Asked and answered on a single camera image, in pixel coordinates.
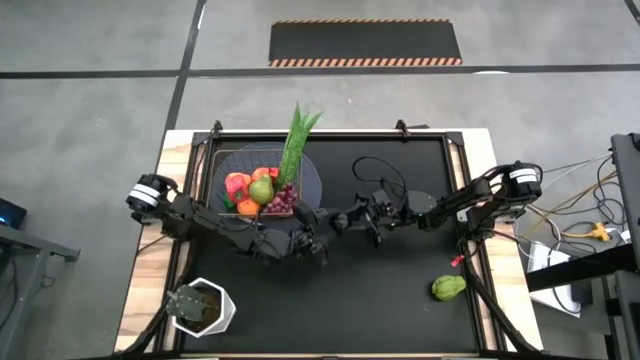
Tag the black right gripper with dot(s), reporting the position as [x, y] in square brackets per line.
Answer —
[365, 217]

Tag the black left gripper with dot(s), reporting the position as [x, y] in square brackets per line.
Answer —
[310, 235]

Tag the red grape bunch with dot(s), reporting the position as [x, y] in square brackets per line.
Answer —
[280, 200]

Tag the green pear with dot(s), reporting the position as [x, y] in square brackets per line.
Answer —
[262, 190]

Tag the round orange fruit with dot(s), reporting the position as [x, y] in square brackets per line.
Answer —
[248, 206]

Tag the pink peach with leaf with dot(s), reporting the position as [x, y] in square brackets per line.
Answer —
[262, 173]

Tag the green leafy vegetable bunch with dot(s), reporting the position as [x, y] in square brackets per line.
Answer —
[295, 145]

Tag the red bell pepper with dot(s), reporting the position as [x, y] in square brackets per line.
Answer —
[235, 187]

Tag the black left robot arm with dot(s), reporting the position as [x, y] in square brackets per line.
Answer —
[230, 235]

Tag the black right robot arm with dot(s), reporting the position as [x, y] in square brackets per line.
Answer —
[470, 197]

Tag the blue round woven placemat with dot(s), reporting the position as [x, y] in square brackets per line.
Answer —
[312, 185]

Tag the black table clamp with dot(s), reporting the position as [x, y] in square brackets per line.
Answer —
[216, 126]
[402, 127]

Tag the small red tag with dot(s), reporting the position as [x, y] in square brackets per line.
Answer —
[457, 260]

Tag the green chili pepper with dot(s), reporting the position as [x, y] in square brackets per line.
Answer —
[448, 287]

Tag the white hexagonal plant pot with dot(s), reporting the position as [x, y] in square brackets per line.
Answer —
[222, 310]

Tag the green cactus plant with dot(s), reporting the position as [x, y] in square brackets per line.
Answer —
[186, 302]

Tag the black hazard-striped floor mat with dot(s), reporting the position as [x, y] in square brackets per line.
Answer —
[365, 40]

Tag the light wooden table board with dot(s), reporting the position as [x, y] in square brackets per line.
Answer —
[145, 280]

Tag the white flat box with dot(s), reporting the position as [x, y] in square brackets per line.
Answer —
[545, 260]

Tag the black desk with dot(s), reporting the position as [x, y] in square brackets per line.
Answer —
[575, 267]

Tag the yellow power plug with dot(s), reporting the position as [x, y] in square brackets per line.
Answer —
[597, 232]

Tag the dark grey side table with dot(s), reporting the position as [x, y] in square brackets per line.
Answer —
[627, 190]

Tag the grey metal desk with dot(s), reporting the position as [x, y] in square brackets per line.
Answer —
[30, 260]

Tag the black box with blue light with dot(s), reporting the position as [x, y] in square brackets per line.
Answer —
[10, 214]

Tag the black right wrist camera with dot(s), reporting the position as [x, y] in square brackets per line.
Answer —
[382, 200]

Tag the black aluminium table frame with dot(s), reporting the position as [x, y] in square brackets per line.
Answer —
[330, 135]

